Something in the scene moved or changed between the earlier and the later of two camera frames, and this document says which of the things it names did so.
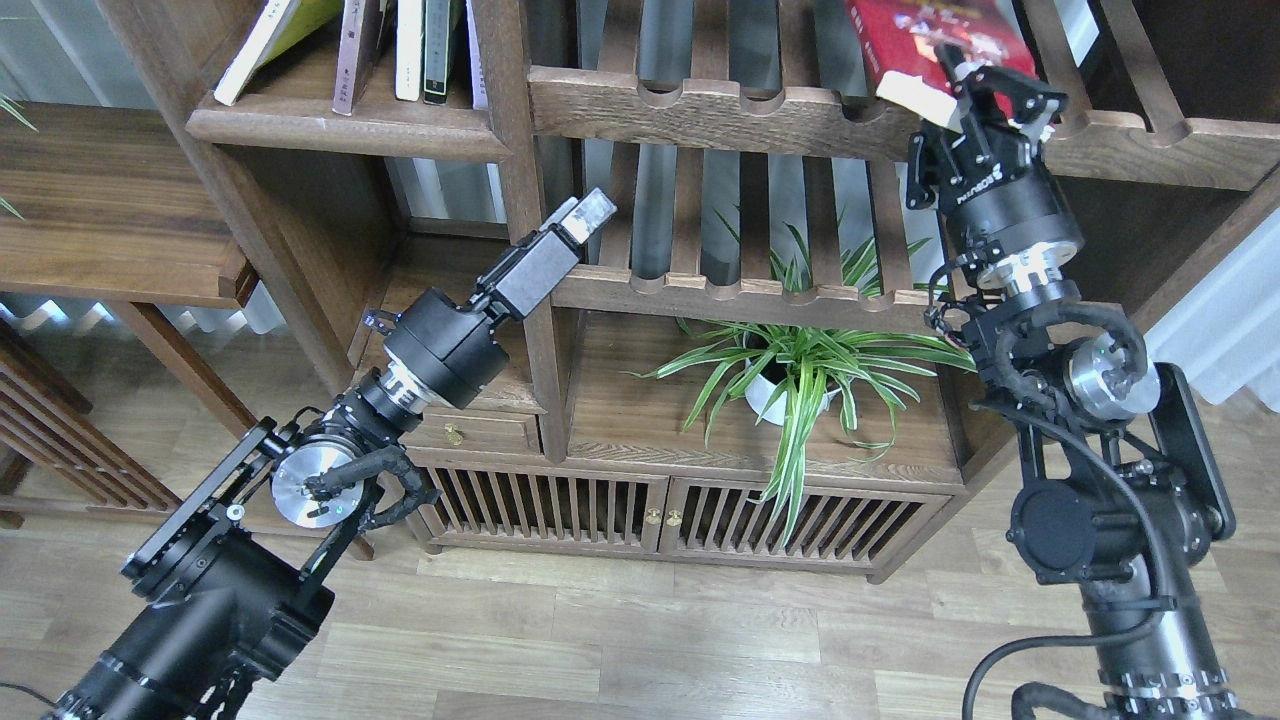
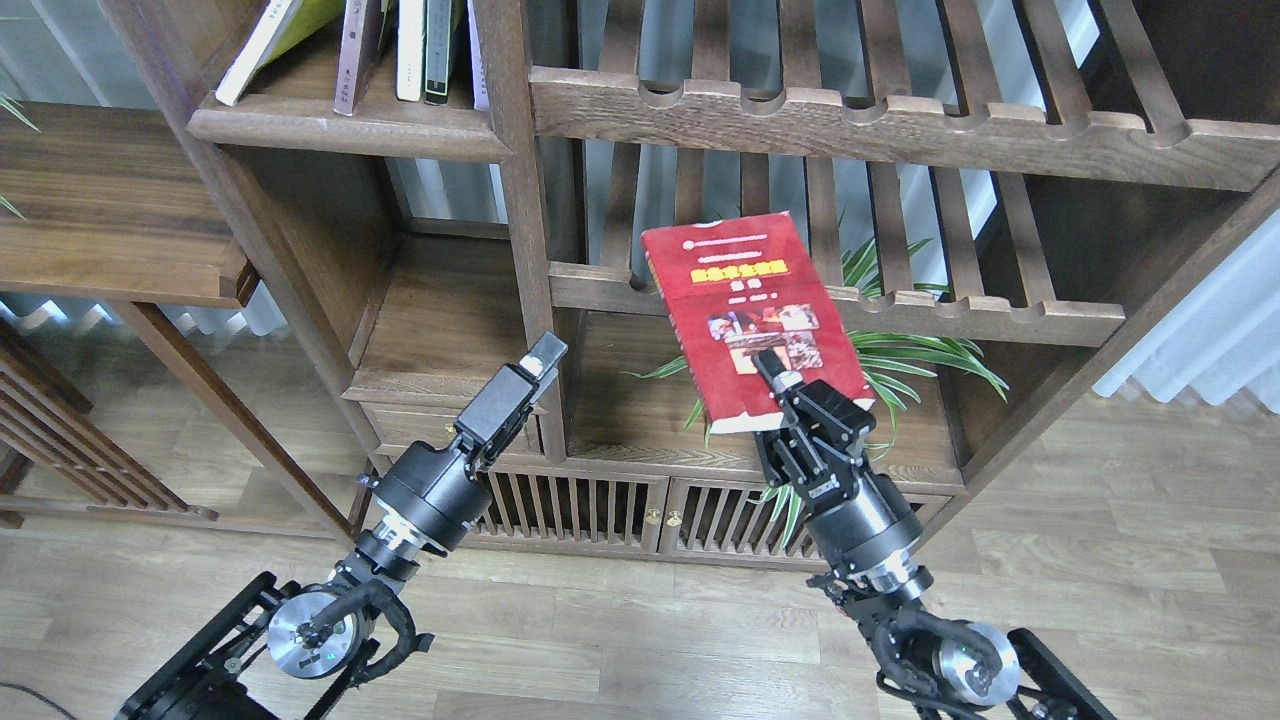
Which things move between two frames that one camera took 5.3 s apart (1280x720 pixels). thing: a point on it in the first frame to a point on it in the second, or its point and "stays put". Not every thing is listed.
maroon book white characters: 366,33 stays put
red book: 899,39 to 736,288
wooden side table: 110,202 stays put
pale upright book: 480,98 stays put
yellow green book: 278,24 stays put
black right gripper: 1007,215 to 860,521
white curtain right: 1226,339 stays put
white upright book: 409,49 stays put
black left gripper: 456,348 to 433,494
